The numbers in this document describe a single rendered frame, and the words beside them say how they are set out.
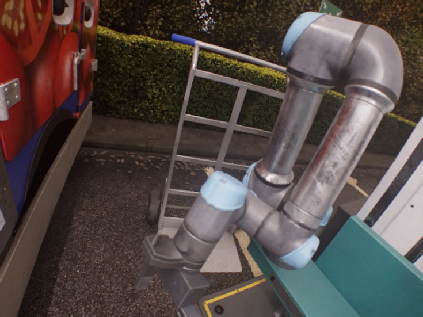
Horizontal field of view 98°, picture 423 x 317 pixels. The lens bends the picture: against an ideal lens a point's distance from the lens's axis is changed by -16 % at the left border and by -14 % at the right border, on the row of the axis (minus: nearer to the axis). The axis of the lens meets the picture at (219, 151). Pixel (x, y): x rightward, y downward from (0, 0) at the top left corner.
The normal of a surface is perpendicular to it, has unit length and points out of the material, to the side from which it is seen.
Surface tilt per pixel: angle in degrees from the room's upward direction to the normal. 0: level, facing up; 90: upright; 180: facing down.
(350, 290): 90
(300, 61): 100
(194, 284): 25
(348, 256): 90
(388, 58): 64
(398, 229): 90
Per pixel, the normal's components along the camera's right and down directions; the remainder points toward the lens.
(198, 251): 0.23, 0.22
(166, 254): 0.50, -0.86
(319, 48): -0.62, 0.40
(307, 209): -0.41, -0.09
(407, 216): -0.85, -0.01
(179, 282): -0.65, -0.31
